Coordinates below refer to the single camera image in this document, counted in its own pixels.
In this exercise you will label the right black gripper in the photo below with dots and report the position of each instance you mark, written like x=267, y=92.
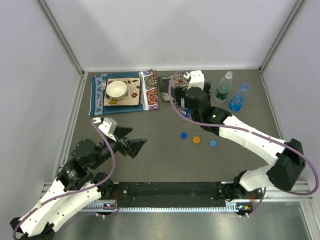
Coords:
x=180, y=93

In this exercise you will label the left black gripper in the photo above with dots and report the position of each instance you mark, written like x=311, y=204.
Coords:
x=134, y=145

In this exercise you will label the green label water bottle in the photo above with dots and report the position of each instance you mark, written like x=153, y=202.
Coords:
x=224, y=88

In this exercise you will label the blue label water bottle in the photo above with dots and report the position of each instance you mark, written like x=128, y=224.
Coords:
x=238, y=100

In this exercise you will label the red-blue label water bottle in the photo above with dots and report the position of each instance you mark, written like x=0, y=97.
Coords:
x=185, y=112

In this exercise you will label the orange bottle cap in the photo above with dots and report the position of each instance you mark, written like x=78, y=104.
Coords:
x=196, y=139

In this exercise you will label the dark blue bottle cap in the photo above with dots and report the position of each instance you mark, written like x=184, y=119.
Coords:
x=183, y=135

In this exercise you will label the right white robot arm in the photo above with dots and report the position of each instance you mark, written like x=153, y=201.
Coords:
x=283, y=158

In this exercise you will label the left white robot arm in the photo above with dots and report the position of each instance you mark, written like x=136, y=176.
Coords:
x=75, y=186

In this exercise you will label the beige floral square plate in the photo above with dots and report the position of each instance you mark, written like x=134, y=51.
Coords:
x=132, y=97

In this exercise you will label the cream ceramic bowl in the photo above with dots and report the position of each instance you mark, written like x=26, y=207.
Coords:
x=116, y=90

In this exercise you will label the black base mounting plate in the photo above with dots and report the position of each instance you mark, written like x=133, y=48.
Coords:
x=171, y=194

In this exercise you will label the blue patterned placemat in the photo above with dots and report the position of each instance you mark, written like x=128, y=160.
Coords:
x=149, y=98

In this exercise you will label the silver fork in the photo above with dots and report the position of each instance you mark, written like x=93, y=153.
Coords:
x=101, y=96

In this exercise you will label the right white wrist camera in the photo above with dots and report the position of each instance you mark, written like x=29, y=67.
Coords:
x=196, y=79

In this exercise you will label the right aluminium corner post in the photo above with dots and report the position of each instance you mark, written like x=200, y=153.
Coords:
x=285, y=27

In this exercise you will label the aluminium corner post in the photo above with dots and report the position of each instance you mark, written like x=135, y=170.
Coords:
x=285, y=27
x=60, y=35

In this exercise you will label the left aluminium corner post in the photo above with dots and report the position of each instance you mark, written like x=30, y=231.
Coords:
x=60, y=35

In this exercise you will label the aluminium slotted rail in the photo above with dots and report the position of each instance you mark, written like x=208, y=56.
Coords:
x=241, y=206

